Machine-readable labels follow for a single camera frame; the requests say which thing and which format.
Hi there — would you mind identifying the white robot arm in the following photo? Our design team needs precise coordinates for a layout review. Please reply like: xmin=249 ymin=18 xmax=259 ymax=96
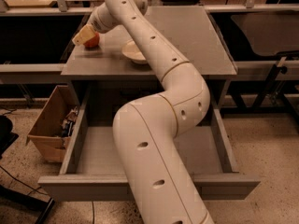
xmin=73 ymin=0 xmax=214 ymax=224

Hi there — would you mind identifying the red apple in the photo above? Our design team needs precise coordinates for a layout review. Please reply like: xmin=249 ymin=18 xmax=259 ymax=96
xmin=84 ymin=33 xmax=100 ymax=49

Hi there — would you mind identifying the open grey top drawer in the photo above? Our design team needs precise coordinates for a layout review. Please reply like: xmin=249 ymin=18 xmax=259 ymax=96
xmin=38 ymin=86 xmax=260 ymax=202

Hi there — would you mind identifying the white paper bowl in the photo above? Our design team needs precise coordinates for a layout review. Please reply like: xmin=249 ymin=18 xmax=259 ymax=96
xmin=121 ymin=40 xmax=147 ymax=64

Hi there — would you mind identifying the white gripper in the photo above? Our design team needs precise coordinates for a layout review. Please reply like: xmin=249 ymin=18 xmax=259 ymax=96
xmin=72 ymin=3 xmax=120 ymax=46

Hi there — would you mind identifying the grey drawer cabinet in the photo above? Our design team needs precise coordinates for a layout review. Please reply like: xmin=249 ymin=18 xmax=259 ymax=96
xmin=61 ymin=6 xmax=238 ymax=126

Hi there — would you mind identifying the brown cardboard box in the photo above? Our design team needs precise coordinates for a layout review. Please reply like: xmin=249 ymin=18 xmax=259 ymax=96
xmin=27 ymin=85 xmax=76 ymax=162

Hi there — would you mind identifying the black chair base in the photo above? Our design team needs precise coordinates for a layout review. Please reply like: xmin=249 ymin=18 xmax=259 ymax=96
xmin=0 ymin=115 xmax=56 ymax=224

